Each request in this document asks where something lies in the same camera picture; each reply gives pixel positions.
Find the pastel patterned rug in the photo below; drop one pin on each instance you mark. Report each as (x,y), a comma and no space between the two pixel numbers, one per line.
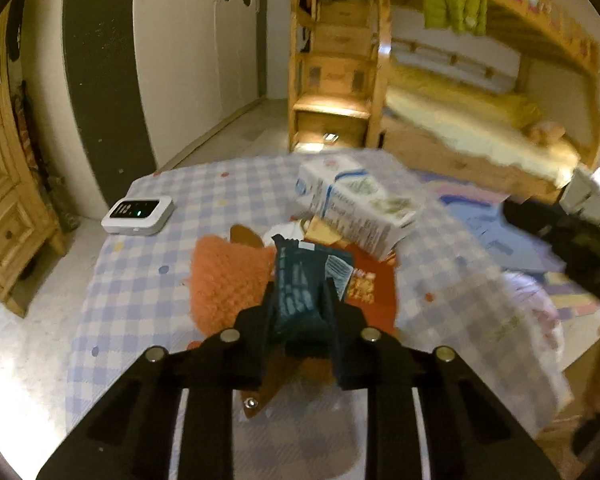
(500,225)

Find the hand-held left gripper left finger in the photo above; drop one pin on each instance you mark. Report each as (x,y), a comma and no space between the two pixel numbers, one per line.
(260,340)

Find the dark blue snack wrapper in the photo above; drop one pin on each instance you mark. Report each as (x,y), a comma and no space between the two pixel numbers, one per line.
(300,290)

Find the white milk carton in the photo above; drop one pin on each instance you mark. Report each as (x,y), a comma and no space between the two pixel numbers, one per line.
(350,205)

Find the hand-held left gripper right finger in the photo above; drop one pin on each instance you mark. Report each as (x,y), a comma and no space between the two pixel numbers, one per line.
(342,350)

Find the white nightstand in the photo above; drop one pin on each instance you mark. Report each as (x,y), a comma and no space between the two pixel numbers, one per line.
(587,195)

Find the pale purple plastic bag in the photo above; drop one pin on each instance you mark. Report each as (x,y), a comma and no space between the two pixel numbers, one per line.
(530,310)

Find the camouflage bag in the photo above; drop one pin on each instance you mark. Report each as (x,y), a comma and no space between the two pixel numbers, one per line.
(60,200)

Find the black hanging cloth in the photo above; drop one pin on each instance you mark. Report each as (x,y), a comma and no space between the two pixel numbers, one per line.
(16,30)

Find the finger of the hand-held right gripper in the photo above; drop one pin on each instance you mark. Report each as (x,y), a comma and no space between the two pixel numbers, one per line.
(575,245)

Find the red mango snack packet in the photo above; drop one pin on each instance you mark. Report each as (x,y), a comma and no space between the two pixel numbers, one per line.
(375,300)

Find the yellow paper piece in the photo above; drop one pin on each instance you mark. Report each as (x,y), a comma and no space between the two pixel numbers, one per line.
(322,230)

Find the table with checked tablecloth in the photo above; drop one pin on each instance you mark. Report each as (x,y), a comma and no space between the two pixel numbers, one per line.
(155,320)

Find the wooden stair drawers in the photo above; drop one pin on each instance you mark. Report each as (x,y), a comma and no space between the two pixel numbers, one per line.
(335,80)

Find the white electronic timer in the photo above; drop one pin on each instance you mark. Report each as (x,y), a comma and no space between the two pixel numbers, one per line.
(137,214)

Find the white wardrobe with round holes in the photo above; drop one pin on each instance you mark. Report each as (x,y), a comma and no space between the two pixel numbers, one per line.
(190,60)

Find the yellow bed sheet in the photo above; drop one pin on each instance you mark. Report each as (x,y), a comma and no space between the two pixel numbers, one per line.
(470,115)

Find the wooden glass-door cabinet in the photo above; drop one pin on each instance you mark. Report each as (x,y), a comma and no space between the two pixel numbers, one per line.
(10,210)

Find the wooden bunk bed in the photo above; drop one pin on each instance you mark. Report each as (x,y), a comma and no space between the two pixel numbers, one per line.
(445,155)

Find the orange plush toy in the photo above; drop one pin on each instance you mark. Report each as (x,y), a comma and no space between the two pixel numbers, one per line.
(547,132)

